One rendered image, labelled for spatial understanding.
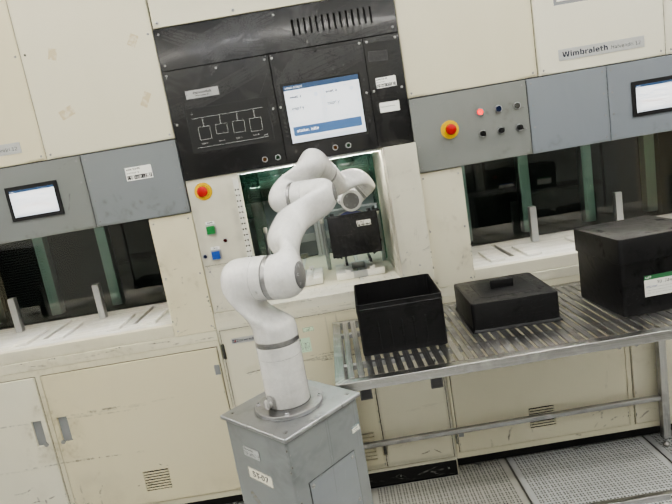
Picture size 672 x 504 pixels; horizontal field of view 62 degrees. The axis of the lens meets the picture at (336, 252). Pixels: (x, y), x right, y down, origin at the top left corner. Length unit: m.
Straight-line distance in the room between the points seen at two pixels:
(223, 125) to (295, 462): 1.25
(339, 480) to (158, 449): 1.12
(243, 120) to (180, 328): 0.85
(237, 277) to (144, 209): 0.86
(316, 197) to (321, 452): 0.72
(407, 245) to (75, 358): 1.40
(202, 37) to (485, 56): 1.04
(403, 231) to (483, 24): 0.81
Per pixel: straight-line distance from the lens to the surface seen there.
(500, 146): 2.23
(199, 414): 2.44
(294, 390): 1.53
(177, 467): 2.57
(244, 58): 2.19
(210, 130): 2.17
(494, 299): 1.90
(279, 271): 1.41
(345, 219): 2.35
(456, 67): 2.22
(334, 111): 2.14
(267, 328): 1.47
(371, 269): 2.39
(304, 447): 1.49
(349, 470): 1.64
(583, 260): 2.13
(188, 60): 2.22
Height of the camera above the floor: 1.43
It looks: 10 degrees down
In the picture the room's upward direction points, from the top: 10 degrees counter-clockwise
